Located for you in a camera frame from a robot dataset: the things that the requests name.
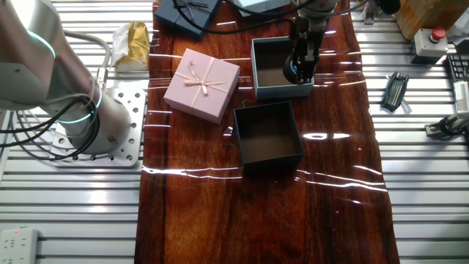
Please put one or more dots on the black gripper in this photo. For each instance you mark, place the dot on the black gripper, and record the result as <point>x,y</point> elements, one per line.
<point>304,36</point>

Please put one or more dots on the black disc with blue emblem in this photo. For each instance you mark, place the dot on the black disc with blue emblem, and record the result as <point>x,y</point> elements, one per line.
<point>288,69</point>

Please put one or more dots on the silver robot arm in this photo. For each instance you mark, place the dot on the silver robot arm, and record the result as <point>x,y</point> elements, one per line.
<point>36,55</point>

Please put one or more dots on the light blue open box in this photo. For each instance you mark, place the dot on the light blue open box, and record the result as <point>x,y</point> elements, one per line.
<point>271,78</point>

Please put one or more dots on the light blue gift box with ribbon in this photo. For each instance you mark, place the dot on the light blue gift box with ribbon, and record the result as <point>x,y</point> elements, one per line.
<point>256,5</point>

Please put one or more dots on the dark navy open box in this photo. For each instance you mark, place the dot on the dark navy open box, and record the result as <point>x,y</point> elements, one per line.
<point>267,146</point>

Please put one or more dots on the pink gift box with ribbon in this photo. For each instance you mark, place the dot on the pink gift box with ribbon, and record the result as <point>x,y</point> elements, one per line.
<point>190,99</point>

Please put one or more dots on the navy gift box with ribbon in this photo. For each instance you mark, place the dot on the navy gift box with ribbon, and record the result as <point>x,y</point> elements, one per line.
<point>194,27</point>

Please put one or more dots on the emergency stop button box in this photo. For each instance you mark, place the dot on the emergency stop button box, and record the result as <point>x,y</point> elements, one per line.
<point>427,45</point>

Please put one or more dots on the small metal clamp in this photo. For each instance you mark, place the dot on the small metal clamp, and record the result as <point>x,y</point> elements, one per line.
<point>369,14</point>

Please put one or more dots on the green hex key set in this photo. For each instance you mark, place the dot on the green hex key set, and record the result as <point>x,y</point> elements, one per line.
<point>395,91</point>

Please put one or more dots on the black keyboard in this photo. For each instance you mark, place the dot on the black keyboard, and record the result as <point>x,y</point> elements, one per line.
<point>458,67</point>

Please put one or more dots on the gold foil packet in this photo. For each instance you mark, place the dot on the gold foil packet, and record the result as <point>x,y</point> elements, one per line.
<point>135,44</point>

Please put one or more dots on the glossy wood grain mat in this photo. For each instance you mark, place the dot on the glossy wood grain mat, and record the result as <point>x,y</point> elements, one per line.
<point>220,220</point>

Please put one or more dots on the white power strip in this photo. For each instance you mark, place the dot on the white power strip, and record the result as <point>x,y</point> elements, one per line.
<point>18,245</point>

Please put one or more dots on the small clamped silver camera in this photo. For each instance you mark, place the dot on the small clamped silver camera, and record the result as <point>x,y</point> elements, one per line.
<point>448,124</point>

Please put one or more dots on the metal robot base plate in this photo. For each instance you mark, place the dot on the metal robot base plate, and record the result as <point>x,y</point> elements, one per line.
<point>130,146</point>

